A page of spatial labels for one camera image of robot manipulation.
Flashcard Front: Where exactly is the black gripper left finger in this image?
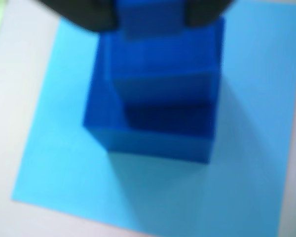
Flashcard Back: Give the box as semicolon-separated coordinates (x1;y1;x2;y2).
38;0;119;33

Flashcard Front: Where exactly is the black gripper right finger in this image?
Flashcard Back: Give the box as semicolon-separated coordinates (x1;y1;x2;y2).
184;0;234;28

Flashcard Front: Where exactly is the tiny blue cube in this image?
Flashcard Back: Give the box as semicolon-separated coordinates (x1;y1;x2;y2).
114;0;185;41

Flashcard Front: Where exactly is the medium blue cube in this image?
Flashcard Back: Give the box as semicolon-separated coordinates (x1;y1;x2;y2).
83;32;225;165

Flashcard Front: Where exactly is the blue paper square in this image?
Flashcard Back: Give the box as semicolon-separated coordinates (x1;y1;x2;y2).
11;0;296;237

